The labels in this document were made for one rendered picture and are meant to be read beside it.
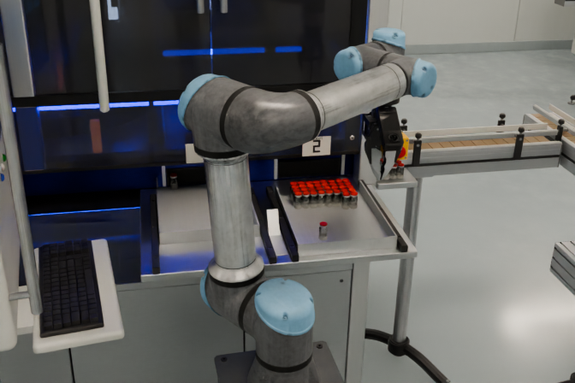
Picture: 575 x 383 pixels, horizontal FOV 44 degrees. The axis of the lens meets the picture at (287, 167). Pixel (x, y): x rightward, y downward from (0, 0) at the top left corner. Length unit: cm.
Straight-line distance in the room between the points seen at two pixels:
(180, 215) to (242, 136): 82
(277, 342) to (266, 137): 42
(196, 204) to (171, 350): 56
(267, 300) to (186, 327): 97
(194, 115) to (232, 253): 30
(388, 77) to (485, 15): 602
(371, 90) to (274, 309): 46
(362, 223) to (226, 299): 61
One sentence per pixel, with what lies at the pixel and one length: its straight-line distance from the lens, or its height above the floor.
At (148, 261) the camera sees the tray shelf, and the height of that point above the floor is 88.
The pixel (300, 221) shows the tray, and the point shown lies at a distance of 194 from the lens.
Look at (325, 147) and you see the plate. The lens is 208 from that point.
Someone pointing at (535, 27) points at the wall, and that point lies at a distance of 768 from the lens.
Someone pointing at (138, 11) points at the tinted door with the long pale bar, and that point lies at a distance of 191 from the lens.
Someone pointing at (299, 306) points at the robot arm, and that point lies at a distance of 138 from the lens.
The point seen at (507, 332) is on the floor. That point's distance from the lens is 314.
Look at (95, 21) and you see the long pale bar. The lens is 184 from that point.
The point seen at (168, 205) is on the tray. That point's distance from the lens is 204.
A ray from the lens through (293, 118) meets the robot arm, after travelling 120.
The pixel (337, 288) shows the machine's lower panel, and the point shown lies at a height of 51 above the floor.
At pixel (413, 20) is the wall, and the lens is 710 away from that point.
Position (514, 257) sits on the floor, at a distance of 368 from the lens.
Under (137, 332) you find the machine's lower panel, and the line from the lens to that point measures 233.
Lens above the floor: 181
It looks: 24 degrees down
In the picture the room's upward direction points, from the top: 1 degrees clockwise
